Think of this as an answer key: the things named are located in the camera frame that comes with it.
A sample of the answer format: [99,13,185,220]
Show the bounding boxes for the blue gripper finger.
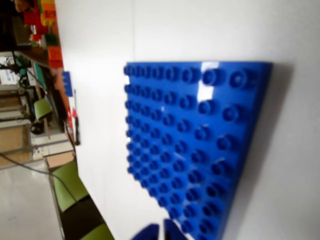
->
[131,223,161,240]
[163,218,187,240]

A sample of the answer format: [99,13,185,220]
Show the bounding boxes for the green and black chair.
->
[61,194,116,240]

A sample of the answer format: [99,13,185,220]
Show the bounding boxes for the blue 8x8 stud plate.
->
[122,61,274,240]

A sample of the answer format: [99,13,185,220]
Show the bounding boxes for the large green chair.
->
[51,159,91,211]

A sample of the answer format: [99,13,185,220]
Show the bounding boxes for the white paper sheet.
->
[53,0,166,240]
[133,0,320,240]

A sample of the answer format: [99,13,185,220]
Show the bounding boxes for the small green chair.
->
[33,98,54,121]

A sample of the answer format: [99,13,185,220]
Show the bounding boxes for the brown wooden cabinet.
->
[0,89,35,168]

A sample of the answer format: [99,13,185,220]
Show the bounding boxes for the small blue toy brick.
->
[61,70,72,97]

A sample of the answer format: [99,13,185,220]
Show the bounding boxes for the teal panel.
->
[33,62,51,88]

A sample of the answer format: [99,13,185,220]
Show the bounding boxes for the orange toy brick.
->
[48,45,63,69]

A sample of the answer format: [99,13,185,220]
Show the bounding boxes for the brown wooden desk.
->
[14,48,51,69]

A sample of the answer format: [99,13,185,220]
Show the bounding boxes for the green toy brick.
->
[44,33,60,47]

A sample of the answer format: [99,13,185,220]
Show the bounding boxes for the yellow toy brick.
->
[40,0,57,26]

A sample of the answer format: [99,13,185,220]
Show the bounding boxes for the red toy brick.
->
[23,4,49,35]

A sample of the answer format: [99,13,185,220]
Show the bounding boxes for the black monitor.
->
[0,11,32,52]

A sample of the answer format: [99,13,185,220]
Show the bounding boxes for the dark floor cable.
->
[0,152,77,201]

